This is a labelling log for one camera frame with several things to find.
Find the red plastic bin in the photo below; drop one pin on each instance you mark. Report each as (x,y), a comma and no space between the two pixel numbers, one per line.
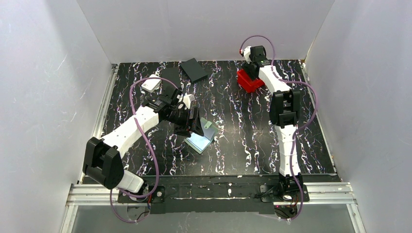
(247,83)

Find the black flat box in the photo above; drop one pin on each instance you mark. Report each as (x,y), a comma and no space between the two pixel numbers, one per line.
(171,74)

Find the mint green card holder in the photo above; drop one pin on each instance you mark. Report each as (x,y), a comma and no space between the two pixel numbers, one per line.
(200,143)

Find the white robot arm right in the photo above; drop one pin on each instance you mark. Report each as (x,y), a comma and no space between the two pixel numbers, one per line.
(284,112)

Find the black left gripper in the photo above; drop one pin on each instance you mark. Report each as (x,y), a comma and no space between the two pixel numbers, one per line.
(190,119)

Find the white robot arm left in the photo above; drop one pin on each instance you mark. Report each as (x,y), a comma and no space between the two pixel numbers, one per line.
(103,156)

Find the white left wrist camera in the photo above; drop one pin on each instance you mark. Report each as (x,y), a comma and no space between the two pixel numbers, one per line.
(187,100)

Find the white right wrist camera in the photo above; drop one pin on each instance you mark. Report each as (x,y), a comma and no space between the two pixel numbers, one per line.
(246,53)

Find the aluminium rail frame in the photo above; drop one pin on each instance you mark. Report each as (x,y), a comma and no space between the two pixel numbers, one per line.
(332,208)

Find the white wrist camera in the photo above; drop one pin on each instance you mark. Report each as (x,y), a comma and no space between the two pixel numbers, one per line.
(187,100)
(246,53)

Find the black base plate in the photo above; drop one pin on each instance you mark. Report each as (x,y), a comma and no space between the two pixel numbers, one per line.
(229,193)

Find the black flat box angled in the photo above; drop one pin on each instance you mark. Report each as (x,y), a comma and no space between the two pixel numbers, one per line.
(193,70)

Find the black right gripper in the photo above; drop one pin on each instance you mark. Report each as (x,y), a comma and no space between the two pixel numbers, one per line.
(252,70)

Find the white small box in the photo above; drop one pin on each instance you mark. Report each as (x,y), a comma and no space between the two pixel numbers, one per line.
(152,84)

